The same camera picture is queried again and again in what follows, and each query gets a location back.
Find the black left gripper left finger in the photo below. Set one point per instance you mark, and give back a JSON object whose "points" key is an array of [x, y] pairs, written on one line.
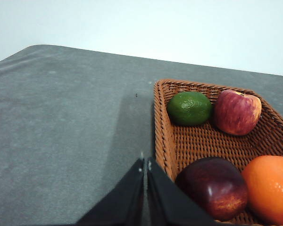
{"points": [[123, 205]]}

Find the brown wicker basket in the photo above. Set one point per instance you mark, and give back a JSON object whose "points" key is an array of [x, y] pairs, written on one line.
{"points": [[177, 145]]}

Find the dark purple plum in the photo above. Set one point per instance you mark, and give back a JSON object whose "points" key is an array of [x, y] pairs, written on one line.
{"points": [[215, 185]]}

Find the green lime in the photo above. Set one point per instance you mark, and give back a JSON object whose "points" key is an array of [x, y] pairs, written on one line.
{"points": [[189, 108]]}

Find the orange mandarin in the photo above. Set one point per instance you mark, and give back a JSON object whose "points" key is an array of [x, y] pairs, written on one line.
{"points": [[262, 179]]}

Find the red yellow apple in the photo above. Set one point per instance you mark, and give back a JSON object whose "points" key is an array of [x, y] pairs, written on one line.
{"points": [[236, 113]]}

